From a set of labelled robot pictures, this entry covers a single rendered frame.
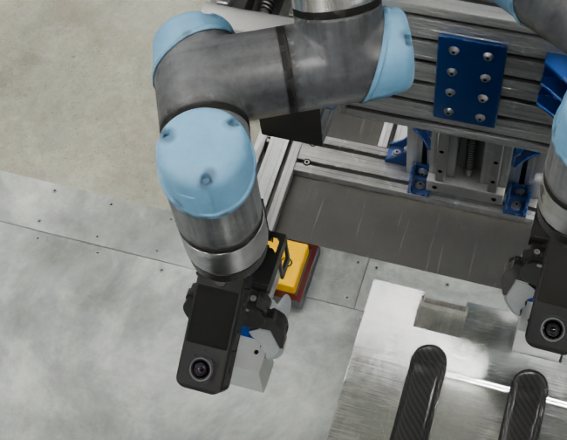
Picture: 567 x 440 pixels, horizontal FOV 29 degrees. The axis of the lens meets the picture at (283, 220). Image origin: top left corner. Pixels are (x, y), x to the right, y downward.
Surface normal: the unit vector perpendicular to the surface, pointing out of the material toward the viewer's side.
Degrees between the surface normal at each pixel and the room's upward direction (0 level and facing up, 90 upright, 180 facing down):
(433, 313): 0
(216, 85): 24
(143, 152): 0
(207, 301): 28
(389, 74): 66
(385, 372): 1
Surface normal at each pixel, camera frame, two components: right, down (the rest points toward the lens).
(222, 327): -0.26, -0.05
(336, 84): 0.11, 0.62
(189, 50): -0.11, -0.49
